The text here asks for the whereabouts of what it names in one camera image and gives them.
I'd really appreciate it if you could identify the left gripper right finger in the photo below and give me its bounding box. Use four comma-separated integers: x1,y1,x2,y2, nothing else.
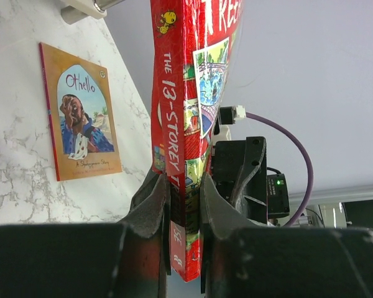
200,174,256,297

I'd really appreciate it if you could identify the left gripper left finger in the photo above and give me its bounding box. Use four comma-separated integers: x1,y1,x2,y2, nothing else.
117,170,171,297

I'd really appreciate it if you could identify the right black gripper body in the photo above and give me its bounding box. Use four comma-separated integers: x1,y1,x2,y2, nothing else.
211,137,267,222

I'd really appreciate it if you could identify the orange Othello book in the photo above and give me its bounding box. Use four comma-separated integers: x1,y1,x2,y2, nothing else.
39,42,122,181

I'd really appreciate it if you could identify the red 13-Storey Treehouse book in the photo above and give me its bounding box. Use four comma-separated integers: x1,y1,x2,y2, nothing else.
150,0,243,282

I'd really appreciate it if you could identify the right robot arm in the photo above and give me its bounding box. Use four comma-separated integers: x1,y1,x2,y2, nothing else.
211,137,290,224

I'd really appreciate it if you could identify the white two-tier shelf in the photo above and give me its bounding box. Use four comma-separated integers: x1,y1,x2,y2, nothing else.
60,0,124,25

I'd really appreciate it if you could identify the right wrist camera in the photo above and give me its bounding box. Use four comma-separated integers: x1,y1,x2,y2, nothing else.
213,104,247,143

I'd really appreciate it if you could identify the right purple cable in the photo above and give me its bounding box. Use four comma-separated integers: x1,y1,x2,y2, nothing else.
245,111,315,227

